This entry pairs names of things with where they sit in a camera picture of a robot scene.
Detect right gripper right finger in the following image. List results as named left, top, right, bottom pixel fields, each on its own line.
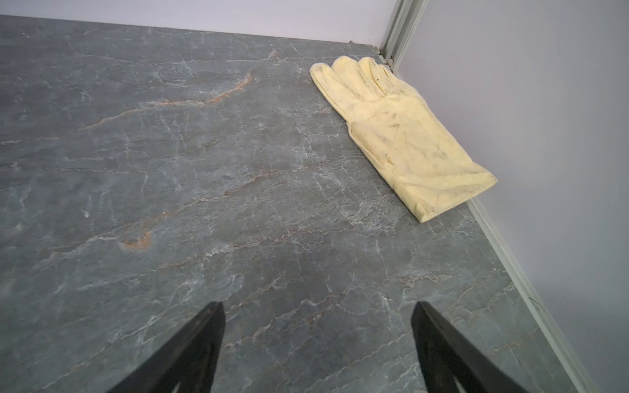
left=411, top=301, right=526, bottom=393

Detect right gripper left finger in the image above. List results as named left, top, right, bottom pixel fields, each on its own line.
left=110, top=302, right=226, bottom=393

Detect beige work glove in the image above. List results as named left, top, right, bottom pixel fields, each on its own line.
left=310, top=56, right=497, bottom=223

